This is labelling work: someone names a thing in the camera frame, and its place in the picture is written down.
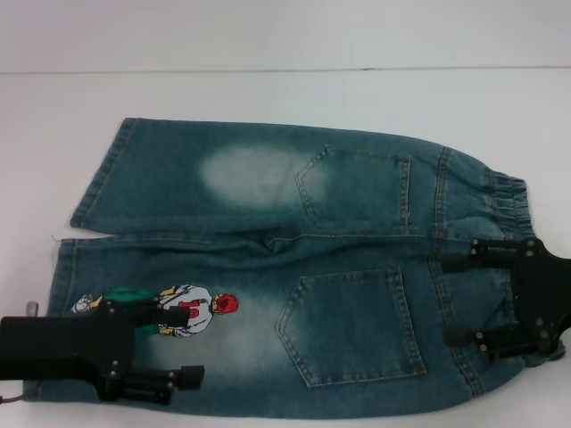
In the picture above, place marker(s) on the blue denim shorts with cartoon patch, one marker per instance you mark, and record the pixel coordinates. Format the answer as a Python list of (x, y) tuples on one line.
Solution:
[(348, 223)]

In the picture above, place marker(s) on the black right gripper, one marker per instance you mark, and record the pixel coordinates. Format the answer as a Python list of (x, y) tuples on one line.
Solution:
[(544, 294)]

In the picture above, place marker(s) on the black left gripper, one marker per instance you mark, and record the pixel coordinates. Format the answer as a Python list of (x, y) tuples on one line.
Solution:
[(58, 339)]

